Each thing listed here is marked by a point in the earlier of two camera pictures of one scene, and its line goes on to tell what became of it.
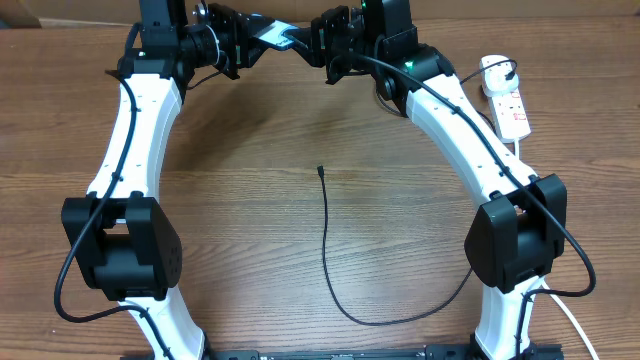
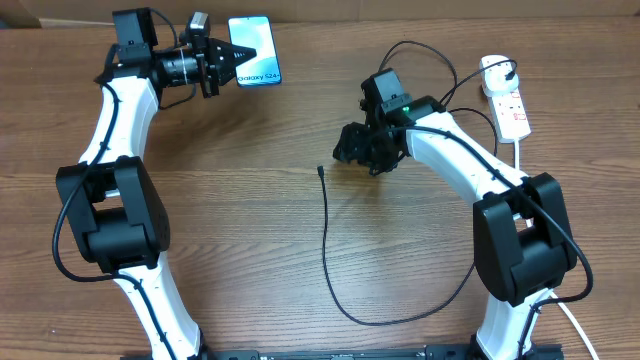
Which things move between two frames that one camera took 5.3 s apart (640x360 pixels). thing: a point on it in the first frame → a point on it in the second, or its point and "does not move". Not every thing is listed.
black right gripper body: x=332 y=36 → x=370 y=147
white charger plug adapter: x=493 y=78 does not move
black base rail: x=433 y=352 does not move
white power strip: x=510 y=117 does not move
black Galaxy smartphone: x=272 y=35 → x=256 y=32
